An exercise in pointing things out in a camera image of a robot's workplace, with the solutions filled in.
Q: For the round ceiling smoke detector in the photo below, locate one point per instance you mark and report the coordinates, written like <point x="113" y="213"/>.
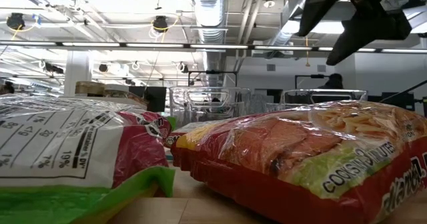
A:
<point x="269" y="2"/>

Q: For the white pillar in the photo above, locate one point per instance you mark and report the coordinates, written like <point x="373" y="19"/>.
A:
<point x="77" y="74"/>

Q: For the black computer monitor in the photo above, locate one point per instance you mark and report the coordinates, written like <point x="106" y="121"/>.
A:
<point x="156" y="99"/>

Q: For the red yellow ramen packet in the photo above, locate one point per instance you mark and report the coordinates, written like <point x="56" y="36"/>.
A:
<point x="283" y="157"/>

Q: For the slanted silver ventilation duct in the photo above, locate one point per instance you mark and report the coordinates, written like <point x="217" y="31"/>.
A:
<point x="287" y="14"/>

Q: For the red roast beef ramen packet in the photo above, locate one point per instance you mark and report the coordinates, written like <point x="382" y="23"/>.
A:
<point x="173" y="139"/>

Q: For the long ceiling light strip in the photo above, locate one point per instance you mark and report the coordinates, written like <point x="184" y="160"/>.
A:
<point x="153" y="45"/>

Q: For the tan-lidded jar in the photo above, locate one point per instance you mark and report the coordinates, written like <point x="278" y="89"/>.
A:
<point x="88" y="88"/>

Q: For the clear plastic container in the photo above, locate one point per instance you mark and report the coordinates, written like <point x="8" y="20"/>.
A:
<point x="178" y="104"/>
<point x="300" y="95"/>

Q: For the large silver ventilation duct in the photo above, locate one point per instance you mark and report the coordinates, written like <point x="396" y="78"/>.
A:
<point x="210" y="4"/>

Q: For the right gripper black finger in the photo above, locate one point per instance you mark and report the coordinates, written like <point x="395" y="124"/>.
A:
<point x="367" y="30"/>
<point x="320" y="4"/>

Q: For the green-edged pink ramen packet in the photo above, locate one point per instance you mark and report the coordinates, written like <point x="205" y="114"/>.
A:
<point x="66" y="144"/>

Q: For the black stand frame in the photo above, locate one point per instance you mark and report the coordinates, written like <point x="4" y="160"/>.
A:
<point x="310" y="76"/>
<point x="213" y="72"/>

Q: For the white plastic bin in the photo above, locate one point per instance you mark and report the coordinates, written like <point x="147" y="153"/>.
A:
<point x="100" y="98"/>

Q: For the bright ceiling light panel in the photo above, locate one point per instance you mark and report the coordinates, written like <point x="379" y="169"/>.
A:
<point x="323" y="27"/>

